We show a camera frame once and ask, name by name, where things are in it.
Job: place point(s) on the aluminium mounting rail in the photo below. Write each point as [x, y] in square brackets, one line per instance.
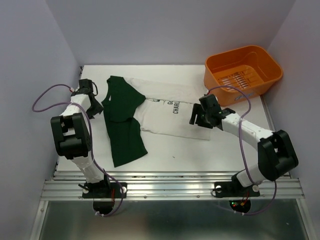
[156, 186]

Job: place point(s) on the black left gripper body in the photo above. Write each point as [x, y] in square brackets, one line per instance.
[96, 108]

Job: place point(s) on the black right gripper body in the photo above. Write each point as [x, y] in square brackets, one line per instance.
[205, 121]

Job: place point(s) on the orange plastic basket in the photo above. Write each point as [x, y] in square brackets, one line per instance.
[250, 69]

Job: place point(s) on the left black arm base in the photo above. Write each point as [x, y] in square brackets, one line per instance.
[104, 189]

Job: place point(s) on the white and green t-shirt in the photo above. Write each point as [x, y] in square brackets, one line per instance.
[134, 105]

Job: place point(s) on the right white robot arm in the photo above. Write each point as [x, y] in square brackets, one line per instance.
[275, 152]

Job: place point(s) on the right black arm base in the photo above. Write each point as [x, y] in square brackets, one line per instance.
[233, 189]

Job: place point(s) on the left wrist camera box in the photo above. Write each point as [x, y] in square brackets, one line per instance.
[86, 87]

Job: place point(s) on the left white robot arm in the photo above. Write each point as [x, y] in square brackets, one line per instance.
[72, 137]

